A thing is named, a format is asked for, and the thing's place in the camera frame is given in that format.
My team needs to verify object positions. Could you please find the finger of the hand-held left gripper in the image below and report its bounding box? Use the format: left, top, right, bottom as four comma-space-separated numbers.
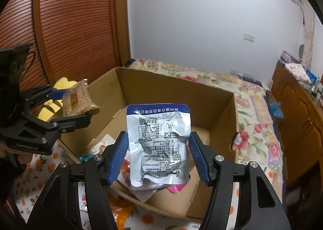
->
50, 114, 91, 134
21, 84, 68, 109

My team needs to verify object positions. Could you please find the black flat device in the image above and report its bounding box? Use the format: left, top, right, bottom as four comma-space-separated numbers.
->
242, 77, 263, 86

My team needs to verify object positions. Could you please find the pale patterned curtain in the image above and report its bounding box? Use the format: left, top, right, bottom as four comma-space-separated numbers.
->
295, 0, 316, 66

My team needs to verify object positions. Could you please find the pink storage box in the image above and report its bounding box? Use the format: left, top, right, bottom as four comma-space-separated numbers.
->
280, 50, 298, 64

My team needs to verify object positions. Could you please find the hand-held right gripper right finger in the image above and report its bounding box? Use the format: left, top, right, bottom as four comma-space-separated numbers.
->
189, 131, 292, 230

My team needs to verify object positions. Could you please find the orange snack packet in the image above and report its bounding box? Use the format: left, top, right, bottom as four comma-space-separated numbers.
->
107, 193, 135, 224

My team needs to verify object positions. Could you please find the yellow plush toy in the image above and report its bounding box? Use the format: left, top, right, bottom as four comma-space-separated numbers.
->
38, 76, 79, 122

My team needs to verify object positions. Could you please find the long clear chicken feet packet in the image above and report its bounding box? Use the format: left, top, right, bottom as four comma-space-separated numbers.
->
89, 134, 116, 156

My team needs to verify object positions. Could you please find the folded floral cloth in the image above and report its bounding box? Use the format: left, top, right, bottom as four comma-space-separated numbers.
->
286, 63, 312, 84

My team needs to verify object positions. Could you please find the cardboard box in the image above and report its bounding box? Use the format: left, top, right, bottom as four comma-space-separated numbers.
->
59, 66, 240, 214

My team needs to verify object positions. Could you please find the teal plastic bag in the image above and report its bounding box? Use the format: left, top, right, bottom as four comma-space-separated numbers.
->
269, 101, 281, 117

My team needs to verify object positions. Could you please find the blue box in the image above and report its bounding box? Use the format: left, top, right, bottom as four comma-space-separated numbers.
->
305, 70, 320, 85

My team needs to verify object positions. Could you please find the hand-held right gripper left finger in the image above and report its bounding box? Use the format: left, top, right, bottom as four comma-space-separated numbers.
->
26, 131, 129, 230

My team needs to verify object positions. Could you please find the pink snack packet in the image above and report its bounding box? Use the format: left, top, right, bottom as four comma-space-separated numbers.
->
165, 183, 188, 193

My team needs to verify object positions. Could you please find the silver blue-edged snack packet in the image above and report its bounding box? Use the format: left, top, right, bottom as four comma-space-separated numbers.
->
126, 104, 191, 187

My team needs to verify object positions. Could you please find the wooden cabinet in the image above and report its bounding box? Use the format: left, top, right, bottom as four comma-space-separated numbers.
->
271, 62, 323, 185

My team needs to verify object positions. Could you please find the wooden louvred wardrobe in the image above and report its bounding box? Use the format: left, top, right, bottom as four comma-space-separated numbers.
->
0, 0, 132, 94

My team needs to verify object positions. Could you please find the clear brown cereal bar packet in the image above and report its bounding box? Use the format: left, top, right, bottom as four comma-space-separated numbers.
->
62, 79, 101, 117

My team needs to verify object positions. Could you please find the red and white snack packet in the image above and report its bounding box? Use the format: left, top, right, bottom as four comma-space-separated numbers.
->
121, 153, 132, 185

